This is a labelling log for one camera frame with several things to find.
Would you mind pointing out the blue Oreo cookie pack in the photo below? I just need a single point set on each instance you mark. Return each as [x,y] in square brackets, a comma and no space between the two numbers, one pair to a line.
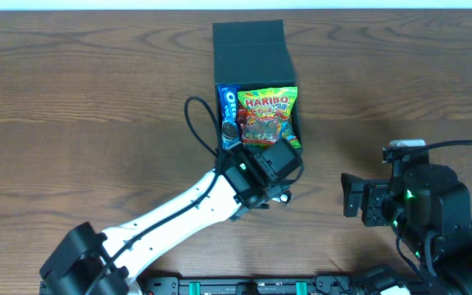
[228,98]

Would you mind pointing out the green Haribo gummy bag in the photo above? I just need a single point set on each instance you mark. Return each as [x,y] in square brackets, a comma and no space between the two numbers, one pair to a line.
[269,116]

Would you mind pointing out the black gift box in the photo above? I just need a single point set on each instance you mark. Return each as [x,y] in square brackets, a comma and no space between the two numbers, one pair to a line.
[253,55]

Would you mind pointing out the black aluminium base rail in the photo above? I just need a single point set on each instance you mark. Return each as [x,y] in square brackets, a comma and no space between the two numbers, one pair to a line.
[382,281]

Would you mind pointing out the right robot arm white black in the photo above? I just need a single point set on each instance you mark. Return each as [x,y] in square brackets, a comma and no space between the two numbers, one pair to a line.
[428,208]

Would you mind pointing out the red snack packet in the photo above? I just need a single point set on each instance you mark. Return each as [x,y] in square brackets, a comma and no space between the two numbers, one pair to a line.
[241,116]

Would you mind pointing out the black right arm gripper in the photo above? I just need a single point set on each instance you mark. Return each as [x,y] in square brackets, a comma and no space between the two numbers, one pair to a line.
[369,203]

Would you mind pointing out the black Mars mini bar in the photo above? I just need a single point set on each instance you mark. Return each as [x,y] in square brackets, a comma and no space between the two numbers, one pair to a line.
[284,198]

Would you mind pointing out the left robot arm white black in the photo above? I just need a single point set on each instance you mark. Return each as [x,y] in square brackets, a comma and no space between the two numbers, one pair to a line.
[110,262]

